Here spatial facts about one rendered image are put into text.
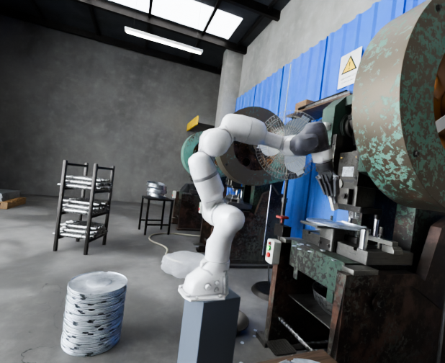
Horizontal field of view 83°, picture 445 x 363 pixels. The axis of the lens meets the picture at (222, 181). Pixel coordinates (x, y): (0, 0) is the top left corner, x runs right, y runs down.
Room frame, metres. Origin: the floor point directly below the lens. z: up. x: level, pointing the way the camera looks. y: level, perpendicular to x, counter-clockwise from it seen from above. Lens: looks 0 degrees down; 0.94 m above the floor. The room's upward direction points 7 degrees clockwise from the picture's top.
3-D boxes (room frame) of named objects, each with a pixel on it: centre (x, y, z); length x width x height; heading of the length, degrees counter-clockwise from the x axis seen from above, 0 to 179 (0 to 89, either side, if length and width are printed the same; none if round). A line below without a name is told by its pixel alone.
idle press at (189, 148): (4.74, 0.17, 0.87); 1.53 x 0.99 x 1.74; 113
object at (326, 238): (1.29, -0.57, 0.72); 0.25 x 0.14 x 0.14; 110
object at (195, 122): (7.21, 0.63, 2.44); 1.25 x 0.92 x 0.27; 20
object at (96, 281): (1.36, 0.60, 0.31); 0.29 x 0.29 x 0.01
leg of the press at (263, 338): (1.65, -0.77, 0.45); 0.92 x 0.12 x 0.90; 110
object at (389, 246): (1.19, -0.79, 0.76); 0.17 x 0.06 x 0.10; 20
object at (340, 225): (1.31, -0.61, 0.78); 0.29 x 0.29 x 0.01
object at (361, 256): (1.35, -0.73, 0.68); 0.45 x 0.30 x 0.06; 20
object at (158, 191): (3.94, 1.00, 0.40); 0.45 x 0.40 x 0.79; 32
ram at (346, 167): (1.34, -0.69, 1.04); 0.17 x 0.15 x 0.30; 110
